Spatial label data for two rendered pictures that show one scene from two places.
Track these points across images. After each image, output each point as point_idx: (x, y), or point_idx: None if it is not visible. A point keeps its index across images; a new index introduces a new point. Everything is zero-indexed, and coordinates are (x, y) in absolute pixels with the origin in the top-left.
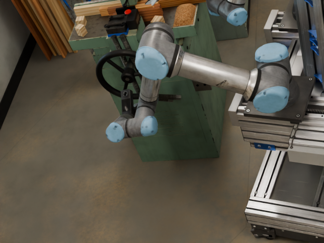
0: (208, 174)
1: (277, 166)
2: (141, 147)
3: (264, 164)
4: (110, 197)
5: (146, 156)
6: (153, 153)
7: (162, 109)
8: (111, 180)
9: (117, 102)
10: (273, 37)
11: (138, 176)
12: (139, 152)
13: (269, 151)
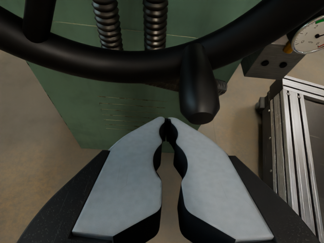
0: (172, 178)
1: (317, 217)
2: (82, 136)
3: (297, 210)
4: (25, 207)
5: (88, 145)
6: (99, 142)
7: (139, 95)
8: (31, 175)
9: (35, 64)
10: None
11: (74, 171)
12: (78, 140)
13: (295, 184)
